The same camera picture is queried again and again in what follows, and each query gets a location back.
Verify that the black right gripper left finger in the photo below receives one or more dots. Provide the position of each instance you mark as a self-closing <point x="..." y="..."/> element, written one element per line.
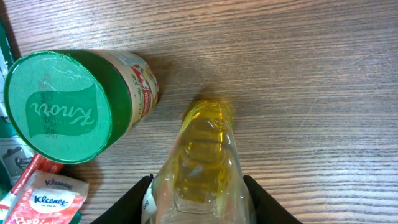
<point x="127" y="210"/>

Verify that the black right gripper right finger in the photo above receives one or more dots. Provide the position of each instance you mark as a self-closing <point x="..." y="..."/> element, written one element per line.
<point x="268" y="210"/>

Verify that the yellow oil bottle silver cap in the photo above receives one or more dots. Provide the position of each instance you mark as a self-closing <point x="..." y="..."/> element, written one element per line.
<point x="201" y="180"/>

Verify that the pink Kleenex tissue pack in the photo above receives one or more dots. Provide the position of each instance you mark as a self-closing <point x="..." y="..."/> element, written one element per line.
<point x="48" y="199"/>

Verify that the red coffee stick sachet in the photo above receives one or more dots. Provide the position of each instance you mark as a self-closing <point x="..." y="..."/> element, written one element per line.
<point x="38" y="162"/>

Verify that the green lid small jar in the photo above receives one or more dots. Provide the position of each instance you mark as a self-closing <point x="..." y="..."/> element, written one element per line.
<point x="71" y="105"/>

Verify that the green 3M sponge packet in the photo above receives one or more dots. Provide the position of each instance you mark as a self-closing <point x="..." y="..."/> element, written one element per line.
<point x="15" y="154"/>

